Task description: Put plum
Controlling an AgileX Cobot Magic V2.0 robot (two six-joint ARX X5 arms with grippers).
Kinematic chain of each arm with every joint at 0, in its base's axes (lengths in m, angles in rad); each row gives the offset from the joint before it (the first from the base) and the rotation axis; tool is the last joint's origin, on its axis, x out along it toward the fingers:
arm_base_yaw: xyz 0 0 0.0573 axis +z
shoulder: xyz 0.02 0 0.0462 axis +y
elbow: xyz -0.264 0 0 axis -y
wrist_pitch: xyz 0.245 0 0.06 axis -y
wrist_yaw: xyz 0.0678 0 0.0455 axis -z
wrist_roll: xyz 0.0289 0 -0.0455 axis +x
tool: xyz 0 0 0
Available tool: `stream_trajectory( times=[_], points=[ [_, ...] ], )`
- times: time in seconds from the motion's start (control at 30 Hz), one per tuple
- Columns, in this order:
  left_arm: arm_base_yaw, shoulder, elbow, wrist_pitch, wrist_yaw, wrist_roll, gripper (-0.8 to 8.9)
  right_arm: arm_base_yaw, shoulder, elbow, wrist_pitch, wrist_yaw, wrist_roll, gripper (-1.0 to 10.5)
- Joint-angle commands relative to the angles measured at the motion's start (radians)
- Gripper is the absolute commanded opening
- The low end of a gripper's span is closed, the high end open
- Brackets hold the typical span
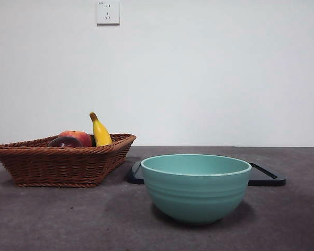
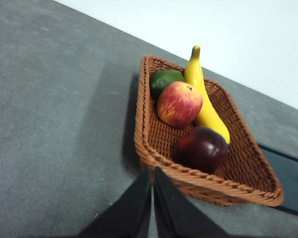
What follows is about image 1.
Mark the teal ribbed bowl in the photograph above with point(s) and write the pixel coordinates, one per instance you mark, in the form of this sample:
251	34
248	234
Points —
196	193

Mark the dark red plum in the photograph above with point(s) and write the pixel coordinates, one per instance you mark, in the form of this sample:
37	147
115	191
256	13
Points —
64	142

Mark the yellow banana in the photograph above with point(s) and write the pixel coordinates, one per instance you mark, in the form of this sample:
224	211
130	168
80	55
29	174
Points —
101	134

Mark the red orange peach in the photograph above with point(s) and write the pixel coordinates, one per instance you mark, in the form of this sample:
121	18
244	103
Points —
78	136

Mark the brown wicker basket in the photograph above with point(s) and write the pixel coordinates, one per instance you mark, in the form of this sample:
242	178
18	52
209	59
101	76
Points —
57	167

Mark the black rectangular tray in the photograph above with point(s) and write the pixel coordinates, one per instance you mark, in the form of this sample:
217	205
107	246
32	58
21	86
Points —
264	177

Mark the white wall socket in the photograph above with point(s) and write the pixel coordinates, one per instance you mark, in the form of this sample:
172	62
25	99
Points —
112	13

